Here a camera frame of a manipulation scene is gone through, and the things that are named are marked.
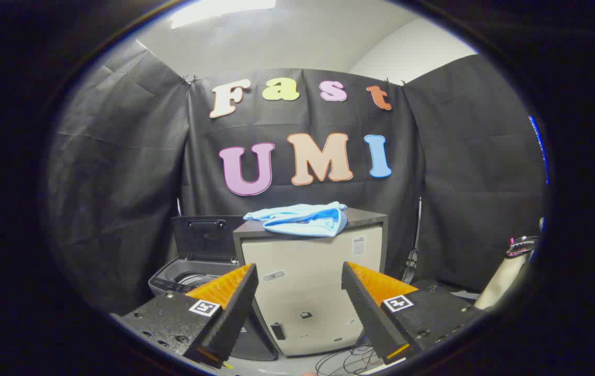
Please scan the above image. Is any beige cabinet with dark top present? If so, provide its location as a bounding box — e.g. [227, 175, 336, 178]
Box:
[232, 208, 388, 358]

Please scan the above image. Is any light blue cloth garment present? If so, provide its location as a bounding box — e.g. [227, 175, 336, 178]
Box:
[243, 202, 349, 238]

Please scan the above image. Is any tangle of floor cables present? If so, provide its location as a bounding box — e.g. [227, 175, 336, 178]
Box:
[314, 342, 383, 376]

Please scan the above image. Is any grey washing machine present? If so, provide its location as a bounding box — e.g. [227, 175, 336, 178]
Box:
[148, 215, 278, 362]

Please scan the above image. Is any beige object with dark rim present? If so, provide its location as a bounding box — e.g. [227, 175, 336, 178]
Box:
[474, 235, 541, 310]

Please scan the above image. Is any black backdrop cloth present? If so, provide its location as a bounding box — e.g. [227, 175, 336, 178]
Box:
[42, 39, 549, 314]

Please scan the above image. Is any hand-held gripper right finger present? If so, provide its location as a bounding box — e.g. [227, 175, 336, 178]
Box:
[341, 261, 486, 365]

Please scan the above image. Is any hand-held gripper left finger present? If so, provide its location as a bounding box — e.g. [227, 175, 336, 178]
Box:
[111, 263, 259, 369]

